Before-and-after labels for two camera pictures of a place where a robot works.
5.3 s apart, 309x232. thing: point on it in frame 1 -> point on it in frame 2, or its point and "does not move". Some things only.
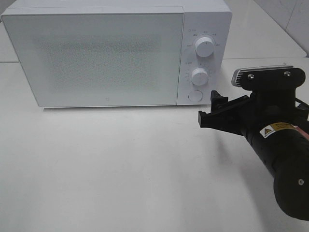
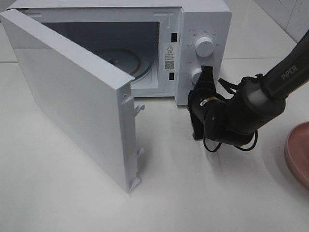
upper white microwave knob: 204,46 does not move
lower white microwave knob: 200,76 does not move
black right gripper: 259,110 -> 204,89
